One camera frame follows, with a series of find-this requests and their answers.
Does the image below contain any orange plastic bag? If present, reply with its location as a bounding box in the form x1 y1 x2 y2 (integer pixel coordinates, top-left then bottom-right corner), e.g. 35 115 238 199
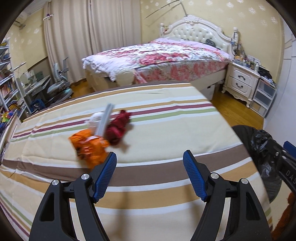
69 129 110 169

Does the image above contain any red wrapper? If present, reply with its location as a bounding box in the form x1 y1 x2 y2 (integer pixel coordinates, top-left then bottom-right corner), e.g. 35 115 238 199
105 109 131 146

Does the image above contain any white tissue ball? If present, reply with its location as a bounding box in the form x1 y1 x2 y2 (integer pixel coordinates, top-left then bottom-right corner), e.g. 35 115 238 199
85 112 103 134

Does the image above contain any black trash bin with bag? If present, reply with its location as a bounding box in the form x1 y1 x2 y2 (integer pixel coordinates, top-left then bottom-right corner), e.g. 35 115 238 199
232 125 282 202

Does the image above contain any striped bed sheet mattress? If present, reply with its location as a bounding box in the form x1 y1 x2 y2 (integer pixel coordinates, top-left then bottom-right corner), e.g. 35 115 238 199
1 83 272 240

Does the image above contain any white plastic drawer unit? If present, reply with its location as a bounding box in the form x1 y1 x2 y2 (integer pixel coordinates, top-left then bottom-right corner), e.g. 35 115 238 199
250 77 277 118

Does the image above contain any white two-drawer nightstand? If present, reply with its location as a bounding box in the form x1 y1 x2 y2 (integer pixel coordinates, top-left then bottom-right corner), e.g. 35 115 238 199
222 61 260 108

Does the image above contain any white storage box under bed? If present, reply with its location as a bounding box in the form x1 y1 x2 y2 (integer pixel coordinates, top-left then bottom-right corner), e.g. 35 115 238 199
200 84 215 101

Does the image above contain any grey ergonomic desk chair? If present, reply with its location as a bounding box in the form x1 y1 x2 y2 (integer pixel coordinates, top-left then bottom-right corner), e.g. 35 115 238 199
46 57 73 107

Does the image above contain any floral pink quilt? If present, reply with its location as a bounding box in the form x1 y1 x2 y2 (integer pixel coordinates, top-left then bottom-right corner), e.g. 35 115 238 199
82 38 233 83

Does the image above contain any white tufted headboard bed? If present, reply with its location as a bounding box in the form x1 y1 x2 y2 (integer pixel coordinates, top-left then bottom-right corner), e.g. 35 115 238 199
84 15 234 91

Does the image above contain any grey study desk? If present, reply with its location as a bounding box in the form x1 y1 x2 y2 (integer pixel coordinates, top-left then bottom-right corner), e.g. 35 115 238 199
16 75 51 113

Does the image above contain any white bookshelf with books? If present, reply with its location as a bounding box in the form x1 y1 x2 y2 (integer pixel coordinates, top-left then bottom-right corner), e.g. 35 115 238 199
1 37 27 121

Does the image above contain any beige window curtain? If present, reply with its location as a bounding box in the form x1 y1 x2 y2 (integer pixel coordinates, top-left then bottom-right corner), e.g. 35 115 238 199
44 1 142 83

